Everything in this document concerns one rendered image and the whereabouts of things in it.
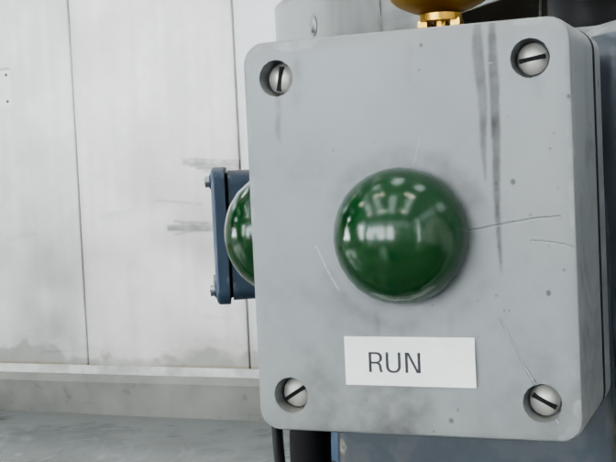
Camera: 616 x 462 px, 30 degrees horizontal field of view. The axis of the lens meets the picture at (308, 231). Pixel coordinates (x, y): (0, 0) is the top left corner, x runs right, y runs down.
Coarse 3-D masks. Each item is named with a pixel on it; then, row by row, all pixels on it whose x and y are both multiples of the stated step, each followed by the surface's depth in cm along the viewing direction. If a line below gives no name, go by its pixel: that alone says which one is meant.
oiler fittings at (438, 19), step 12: (396, 0) 33; (408, 0) 32; (420, 0) 32; (432, 0) 32; (444, 0) 32; (456, 0) 32; (468, 0) 32; (480, 0) 33; (420, 12) 33; (432, 12) 33; (444, 12) 33; (456, 12) 33; (420, 24) 33; (432, 24) 34; (444, 24) 33; (456, 24) 33
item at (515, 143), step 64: (256, 64) 26; (320, 64) 26; (384, 64) 25; (448, 64) 25; (512, 64) 24; (576, 64) 24; (256, 128) 26; (320, 128) 26; (384, 128) 25; (448, 128) 25; (512, 128) 24; (576, 128) 24; (256, 192) 27; (320, 192) 26; (512, 192) 24; (576, 192) 24; (256, 256) 27; (320, 256) 26; (512, 256) 24; (576, 256) 24; (320, 320) 26; (384, 320) 26; (448, 320) 25; (512, 320) 25; (576, 320) 24; (320, 384) 26; (512, 384) 25; (576, 384) 24
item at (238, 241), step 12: (240, 192) 28; (240, 204) 28; (228, 216) 28; (240, 216) 28; (228, 228) 28; (240, 228) 28; (228, 240) 28; (240, 240) 28; (228, 252) 28; (240, 252) 28; (252, 252) 28; (240, 264) 28; (252, 264) 28; (252, 276) 28
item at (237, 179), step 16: (208, 176) 76; (224, 176) 75; (240, 176) 76; (224, 192) 75; (224, 208) 76; (224, 224) 76; (224, 240) 76; (224, 256) 76; (224, 272) 76; (224, 288) 76; (240, 288) 76
